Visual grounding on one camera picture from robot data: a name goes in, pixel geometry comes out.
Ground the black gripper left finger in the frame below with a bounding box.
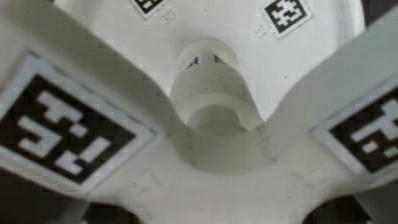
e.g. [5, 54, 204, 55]
[83, 203, 142, 224]

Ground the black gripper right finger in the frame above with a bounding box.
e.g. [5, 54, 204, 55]
[302, 196, 371, 224]

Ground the white cross-shaped table base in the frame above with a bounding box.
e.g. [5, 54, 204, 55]
[0, 0, 398, 224]

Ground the white cylindrical table leg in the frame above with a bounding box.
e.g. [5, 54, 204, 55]
[168, 53, 266, 137]

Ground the white round table top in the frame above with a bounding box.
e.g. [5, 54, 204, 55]
[53, 0, 364, 117]

